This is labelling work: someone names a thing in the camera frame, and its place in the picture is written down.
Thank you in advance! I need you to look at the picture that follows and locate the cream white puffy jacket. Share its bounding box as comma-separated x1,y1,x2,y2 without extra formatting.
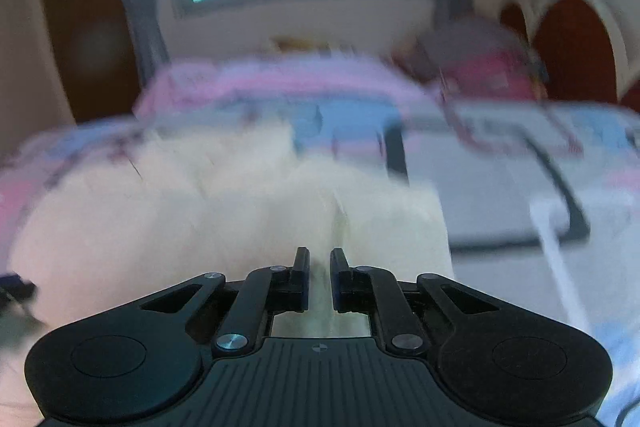
1,124,452,426

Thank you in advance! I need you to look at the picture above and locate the red heart headboard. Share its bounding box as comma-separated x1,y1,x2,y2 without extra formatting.
499,0,639,112

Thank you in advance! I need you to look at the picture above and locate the patterned bed sheet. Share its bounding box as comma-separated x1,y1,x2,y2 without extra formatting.
1,95,639,426

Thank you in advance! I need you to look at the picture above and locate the brown wooden door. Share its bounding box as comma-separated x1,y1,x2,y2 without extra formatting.
42,0,140,122

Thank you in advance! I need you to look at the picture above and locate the pink blanket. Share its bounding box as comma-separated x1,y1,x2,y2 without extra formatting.
134,53,433,119

